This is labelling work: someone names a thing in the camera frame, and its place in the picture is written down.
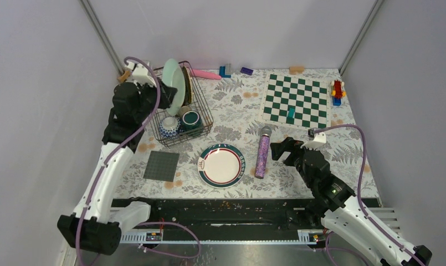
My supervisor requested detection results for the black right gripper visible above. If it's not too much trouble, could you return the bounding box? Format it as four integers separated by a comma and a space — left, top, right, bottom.
269, 136, 318, 188

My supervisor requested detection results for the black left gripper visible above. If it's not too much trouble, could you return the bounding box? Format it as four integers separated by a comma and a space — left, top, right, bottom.
134, 76, 177, 122

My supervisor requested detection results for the light green flower plate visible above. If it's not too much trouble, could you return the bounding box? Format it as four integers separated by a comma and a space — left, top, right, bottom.
162, 59, 186, 116

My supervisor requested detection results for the white plate green red rim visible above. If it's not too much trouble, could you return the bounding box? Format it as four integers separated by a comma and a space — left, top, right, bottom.
197, 144, 246, 188

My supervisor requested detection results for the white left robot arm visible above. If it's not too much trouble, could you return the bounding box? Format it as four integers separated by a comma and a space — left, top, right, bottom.
57, 82, 178, 255

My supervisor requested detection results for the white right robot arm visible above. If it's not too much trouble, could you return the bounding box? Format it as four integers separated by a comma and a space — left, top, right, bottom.
270, 137, 432, 265

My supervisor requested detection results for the purple glitter microphone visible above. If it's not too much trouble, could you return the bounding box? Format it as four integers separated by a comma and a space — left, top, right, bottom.
254, 126, 272, 179

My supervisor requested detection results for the cream ceramic cup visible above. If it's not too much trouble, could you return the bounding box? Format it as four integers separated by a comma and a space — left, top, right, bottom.
178, 106, 192, 119

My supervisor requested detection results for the blue white patterned bowl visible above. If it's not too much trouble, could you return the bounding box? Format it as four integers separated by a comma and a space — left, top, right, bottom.
158, 116, 181, 138

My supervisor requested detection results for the teal block on chessboard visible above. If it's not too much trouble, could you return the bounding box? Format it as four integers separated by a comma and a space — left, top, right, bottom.
287, 108, 295, 119

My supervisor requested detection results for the dark green mug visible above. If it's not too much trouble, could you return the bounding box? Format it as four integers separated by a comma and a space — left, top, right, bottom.
182, 110, 203, 131

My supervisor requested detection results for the pink plastic object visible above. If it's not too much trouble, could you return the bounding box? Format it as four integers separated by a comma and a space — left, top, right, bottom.
189, 69, 222, 80

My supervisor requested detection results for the wooden corner block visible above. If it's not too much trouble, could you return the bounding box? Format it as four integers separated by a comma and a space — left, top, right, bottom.
117, 70, 132, 84

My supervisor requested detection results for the floral tablecloth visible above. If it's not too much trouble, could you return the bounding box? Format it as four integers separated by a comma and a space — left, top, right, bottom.
115, 70, 380, 198

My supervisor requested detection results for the green white chessboard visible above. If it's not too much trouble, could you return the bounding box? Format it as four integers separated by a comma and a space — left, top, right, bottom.
258, 73, 332, 130

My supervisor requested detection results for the blue toy brick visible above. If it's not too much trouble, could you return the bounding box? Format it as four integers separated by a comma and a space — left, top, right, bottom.
219, 65, 232, 78

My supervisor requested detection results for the grey toy brick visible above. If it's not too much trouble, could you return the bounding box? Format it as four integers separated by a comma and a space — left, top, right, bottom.
224, 64, 232, 75

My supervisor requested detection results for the grey studded baseplate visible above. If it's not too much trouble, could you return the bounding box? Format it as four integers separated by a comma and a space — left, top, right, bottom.
143, 151, 180, 182

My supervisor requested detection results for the red yellow toy figure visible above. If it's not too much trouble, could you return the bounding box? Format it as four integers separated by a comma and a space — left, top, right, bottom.
331, 80, 346, 106

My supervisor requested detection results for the purple toy brick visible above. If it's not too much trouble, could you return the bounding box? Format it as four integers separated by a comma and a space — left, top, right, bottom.
240, 67, 254, 76

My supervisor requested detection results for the black wire dish rack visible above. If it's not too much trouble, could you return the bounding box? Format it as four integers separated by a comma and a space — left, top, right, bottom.
148, 59, 213, 147

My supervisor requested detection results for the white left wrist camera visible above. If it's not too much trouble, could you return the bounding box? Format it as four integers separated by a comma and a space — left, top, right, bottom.
125, 60, 155, 86

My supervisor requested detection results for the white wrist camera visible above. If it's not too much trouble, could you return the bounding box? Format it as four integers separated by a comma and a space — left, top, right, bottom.
301, 129, 327, 150
125, 60, 155, 86

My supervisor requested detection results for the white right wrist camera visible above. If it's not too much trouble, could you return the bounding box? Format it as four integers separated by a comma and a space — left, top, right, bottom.
301, 129, 327, 150

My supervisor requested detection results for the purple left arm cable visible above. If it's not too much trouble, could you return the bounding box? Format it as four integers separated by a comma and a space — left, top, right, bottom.
75, 56, 202, 266

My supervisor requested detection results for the aluminium frame rail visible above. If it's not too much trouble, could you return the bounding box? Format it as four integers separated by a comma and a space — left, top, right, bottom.
79, 0, 125, 76

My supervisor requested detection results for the right aluminium frame post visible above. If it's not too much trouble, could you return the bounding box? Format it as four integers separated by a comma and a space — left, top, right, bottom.
339, 0, 385, 76

